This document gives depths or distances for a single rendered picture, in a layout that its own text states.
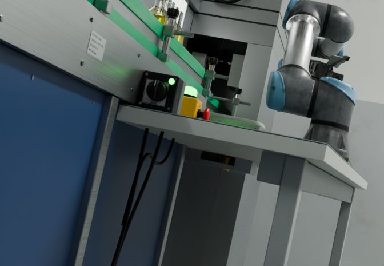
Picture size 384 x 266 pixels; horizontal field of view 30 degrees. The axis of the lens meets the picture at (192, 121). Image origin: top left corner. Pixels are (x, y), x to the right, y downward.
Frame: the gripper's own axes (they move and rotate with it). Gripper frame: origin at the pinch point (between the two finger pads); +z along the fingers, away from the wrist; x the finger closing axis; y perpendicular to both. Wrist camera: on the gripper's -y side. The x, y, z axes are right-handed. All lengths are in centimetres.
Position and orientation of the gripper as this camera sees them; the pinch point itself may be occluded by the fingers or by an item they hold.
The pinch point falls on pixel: (345, 77)
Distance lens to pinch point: 269.4
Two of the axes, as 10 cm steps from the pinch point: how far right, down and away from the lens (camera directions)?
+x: 2.9, -9.6, -0.1
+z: 4.9, 1.6, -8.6
